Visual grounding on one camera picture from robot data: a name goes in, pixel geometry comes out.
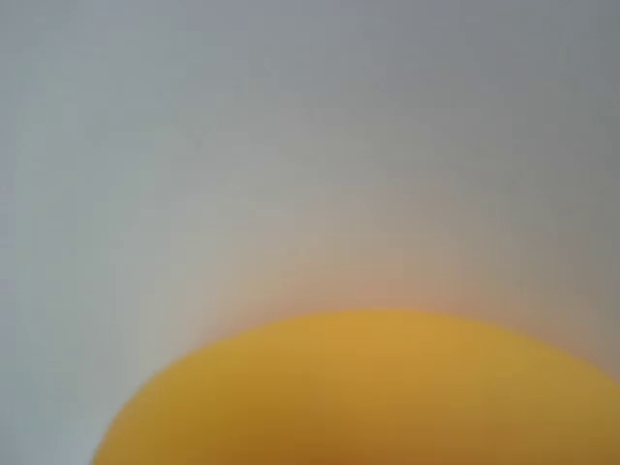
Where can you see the yellow rubber duck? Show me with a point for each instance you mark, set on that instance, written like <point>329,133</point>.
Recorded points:
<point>368,397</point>

